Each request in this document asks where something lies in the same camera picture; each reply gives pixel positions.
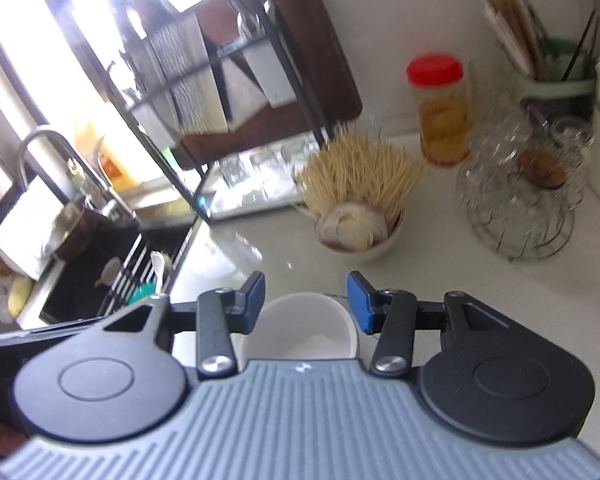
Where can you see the plain steel kitchen knife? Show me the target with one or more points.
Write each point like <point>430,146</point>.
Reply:
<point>240,95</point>
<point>272,80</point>

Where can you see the black kitchen sink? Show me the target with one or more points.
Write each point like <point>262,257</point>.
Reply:
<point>80,285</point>

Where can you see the plain steel cleaver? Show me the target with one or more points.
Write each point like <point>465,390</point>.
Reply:
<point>152,117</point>

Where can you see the bundle of wooden chopsticks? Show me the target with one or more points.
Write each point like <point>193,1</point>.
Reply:
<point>510,25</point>

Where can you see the white spoon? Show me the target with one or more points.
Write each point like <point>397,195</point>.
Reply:
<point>157,267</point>

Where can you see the small white ceramic bowl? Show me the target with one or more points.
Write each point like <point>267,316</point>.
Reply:
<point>305,330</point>

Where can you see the set of clear glass cups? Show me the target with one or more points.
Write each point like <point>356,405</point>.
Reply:
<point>500,195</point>

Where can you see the white bowl with brown rim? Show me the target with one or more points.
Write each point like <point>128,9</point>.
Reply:
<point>375,250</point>

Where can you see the dark window frame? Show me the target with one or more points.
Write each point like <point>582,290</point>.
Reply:
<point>71,25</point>

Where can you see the tall steel faucet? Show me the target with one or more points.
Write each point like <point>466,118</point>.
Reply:
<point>45,132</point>

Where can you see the amber glass cup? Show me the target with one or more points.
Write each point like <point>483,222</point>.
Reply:
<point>542,167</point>

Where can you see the textured steel cleaver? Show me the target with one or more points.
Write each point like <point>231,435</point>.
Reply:
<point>190,85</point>

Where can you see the orange liquid bottle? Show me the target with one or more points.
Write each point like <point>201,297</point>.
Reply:
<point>115,165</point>

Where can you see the yellow sponge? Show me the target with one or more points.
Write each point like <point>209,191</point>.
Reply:
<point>20,296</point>

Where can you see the bundle of dry noodles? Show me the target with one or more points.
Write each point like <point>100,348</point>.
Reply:
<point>360,170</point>

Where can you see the white plastic board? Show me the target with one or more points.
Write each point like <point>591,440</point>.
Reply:
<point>25,230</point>

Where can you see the steel roll-up sink rack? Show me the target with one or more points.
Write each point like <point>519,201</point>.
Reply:
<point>135,265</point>

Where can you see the green bottle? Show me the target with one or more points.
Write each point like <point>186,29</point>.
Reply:
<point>170,155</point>

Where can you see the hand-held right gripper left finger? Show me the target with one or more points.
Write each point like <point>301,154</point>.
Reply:
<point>254,305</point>

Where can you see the clear drain tray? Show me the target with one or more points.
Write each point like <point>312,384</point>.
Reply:
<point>260,201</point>

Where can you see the dark brown cutting board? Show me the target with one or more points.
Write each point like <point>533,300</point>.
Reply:
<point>320,60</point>

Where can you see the small drinking glass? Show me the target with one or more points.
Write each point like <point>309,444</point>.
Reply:
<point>264,162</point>
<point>300,152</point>
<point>232,172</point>

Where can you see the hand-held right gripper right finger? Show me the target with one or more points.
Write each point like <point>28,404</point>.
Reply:
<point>359,305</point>

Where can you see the steel pot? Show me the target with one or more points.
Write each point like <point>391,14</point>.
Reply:
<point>72,235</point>

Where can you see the black metal knife rack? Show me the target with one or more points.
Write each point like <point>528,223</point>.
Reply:
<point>300,89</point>

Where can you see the green white utensil holder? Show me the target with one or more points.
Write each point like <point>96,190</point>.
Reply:
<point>555,90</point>

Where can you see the garlic bulb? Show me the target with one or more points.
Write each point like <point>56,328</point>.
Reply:
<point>350,227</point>

